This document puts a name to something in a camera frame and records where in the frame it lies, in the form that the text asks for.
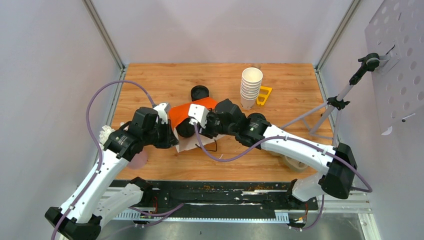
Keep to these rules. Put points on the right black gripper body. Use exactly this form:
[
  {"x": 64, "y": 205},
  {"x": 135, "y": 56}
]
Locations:
[{"x": 213, "y": 127}]

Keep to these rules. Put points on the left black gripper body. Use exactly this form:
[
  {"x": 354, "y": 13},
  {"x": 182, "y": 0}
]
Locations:
[{"x": 162, "y": 134}]

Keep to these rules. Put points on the orange paper takeout bag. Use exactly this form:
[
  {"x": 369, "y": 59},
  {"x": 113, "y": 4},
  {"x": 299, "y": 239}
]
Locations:
[{"x": 179, "y": 114}]

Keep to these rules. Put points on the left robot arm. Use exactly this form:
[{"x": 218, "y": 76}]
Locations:
[{"x": 84, "y": 214}]

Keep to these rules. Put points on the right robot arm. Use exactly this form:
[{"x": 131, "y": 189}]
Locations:
[{"x": 335, "y": 166}]

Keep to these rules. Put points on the pink cup with packets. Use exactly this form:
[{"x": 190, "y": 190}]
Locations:
[{"x": 125, "y": 146}]

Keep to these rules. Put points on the stack of black lids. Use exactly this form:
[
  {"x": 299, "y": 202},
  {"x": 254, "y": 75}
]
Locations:
[{"x": 199, "y": 92}]

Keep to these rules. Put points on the stack of white paper cups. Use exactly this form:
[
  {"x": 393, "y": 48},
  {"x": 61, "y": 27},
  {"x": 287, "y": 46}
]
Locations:
[{"x": 251, "y": 81}]

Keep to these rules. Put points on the yellow plastic holder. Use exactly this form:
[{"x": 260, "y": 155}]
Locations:
[{"x": 263, "y": 95}]

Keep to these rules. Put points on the brown pulp cup carrier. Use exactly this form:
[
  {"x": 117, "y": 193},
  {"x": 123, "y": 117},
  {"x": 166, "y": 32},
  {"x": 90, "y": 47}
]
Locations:
[{"x": 291, "y": 163}]

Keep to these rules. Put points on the grey tripod stand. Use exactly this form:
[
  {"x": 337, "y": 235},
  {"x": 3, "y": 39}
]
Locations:
[{"x": 368, "y": 63}]

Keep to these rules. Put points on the white perforated panel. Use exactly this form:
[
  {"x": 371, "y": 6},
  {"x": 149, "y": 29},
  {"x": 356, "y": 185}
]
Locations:
[{"x": 396, "y": 33}]

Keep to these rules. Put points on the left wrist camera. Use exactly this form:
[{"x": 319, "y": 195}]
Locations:
[{"x": 163, "y": 110}]

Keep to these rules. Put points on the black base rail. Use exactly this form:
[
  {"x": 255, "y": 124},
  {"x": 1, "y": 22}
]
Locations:
[{"x": 239, "y": 202}]

